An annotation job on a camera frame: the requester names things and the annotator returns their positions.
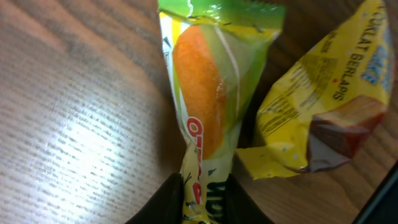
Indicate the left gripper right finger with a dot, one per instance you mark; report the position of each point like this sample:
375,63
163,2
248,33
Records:
240,207

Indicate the yellow-green chocolate snack packet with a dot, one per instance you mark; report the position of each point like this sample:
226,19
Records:
317,115

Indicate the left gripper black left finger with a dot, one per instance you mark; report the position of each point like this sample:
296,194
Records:
165,206

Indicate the green snack packet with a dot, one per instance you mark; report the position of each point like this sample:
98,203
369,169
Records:
215,52

